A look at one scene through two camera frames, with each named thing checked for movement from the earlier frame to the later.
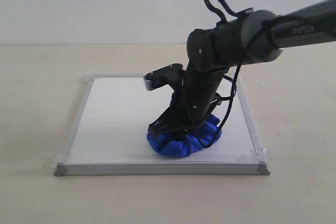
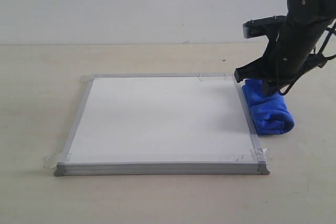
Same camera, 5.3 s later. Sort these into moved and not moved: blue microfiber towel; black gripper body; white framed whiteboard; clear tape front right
Moved: black gripper body; blue microfiber towel
Not moved: white framed whiteboard; clear tape front right
